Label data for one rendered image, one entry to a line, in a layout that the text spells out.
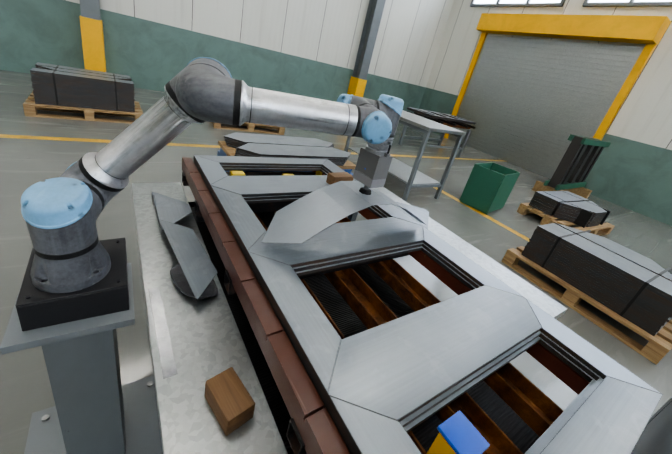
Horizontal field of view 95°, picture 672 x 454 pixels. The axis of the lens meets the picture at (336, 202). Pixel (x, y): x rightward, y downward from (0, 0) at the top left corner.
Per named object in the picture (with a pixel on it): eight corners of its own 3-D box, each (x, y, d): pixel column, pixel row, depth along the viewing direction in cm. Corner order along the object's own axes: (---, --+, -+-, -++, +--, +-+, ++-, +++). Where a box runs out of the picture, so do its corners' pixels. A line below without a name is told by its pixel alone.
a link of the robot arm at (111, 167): (29, 201, 72) (203, 50, 65) (60, 173, 84) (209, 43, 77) (81, 231, 79) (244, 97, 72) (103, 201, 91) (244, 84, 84)
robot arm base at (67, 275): (27, 300, 68) (15, 266, 63) (36, 257, 78) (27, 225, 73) (111, 284, 76) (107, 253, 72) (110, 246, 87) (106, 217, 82)
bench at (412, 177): (341, 159, 498) (355, 99, 459) (373, 160, 537) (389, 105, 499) (403, 201, 389) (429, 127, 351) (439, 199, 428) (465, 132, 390)
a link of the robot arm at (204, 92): (164, 66, 56) (401, 109, 71) (175, 58, 65) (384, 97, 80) (167, 129, 61) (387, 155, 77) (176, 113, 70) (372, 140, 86)
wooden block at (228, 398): (203, 396, 66) (205, 380, 64) (230, 380, 70) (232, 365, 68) (225, 437, 60) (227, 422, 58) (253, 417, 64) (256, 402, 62)
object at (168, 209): (181, 191, 144) (181, 183, 142) (199, 236, 116) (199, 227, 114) (151, 192, 137) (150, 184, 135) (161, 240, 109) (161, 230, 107)
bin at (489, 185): (473, 195, 483) (489, 160, 460) (502, 208, 455) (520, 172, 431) (455, 200, 442) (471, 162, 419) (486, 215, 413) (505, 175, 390)
